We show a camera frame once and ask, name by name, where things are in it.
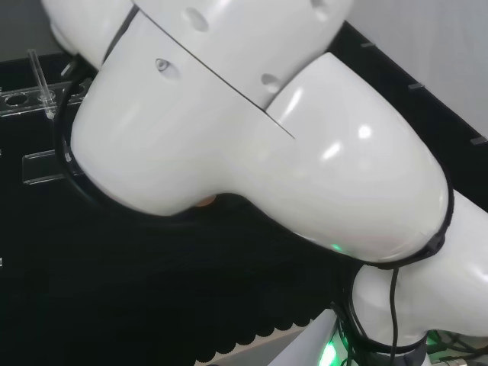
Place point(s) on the clear acrylic funnel stand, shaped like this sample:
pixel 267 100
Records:
pixel 38 164

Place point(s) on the black bench cloth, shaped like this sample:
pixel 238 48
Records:
pixel 114 286

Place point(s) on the small cloth edge clip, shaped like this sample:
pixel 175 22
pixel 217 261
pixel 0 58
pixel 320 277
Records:
pixel 416 86
pixel 368 44
pixel 479 141

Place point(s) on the clear test tube rack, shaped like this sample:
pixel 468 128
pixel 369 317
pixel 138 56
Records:
pixel 15 100

